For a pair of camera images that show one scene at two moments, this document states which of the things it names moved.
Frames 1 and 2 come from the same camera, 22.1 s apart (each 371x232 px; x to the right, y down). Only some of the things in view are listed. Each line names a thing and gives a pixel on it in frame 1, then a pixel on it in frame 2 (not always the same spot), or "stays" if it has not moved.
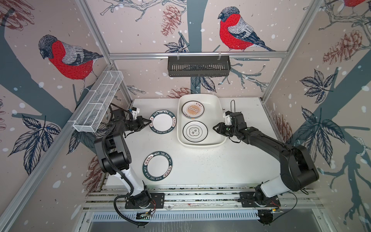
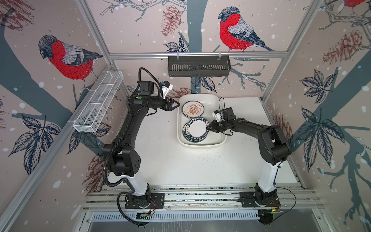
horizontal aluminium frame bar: [165, 55] stays
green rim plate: [163, 122] → [196, 129]
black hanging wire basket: [199, 66] stays
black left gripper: [139, 120] → [169, 108]
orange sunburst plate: [192, 109] stays
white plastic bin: [197, 115] stays
